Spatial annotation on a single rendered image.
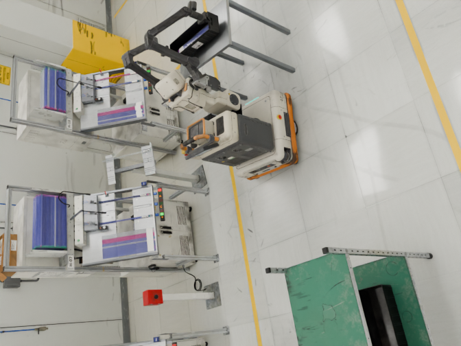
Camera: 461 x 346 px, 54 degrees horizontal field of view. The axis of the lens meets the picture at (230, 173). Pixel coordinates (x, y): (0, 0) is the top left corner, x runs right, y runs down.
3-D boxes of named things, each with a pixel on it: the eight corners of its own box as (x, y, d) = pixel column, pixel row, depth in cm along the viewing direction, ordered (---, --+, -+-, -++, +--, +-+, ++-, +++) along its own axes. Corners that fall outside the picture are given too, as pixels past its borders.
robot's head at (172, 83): (179, 91, 347) (166, 75, 343) (164, 101, 362) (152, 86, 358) (188, 82, 356) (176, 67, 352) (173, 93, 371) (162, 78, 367)
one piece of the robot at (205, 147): (228, 142, 356) (208, 148, 340) (201, 155, 381) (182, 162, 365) (222, 129, 356) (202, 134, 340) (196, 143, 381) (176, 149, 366)
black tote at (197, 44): (180, 64, 409) (170, 61, 402) (180, 48, 414) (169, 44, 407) (219, 33, 368) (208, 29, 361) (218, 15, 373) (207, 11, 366)
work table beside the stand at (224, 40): (295, 71, 413) (229, 43, 363) (245, 100, 464) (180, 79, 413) (290, 29, 427) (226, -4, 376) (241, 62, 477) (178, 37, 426)
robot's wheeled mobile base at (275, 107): (301, 163, 387) (281, 158, 371) (251, 181, 433) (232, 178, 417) (293, 93, 407) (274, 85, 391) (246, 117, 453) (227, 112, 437)
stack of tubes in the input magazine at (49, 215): (66, 195, 429) (37, 193, 412) (66, 248, 410) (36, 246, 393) (61, 200, 438) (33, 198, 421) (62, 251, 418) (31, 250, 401)
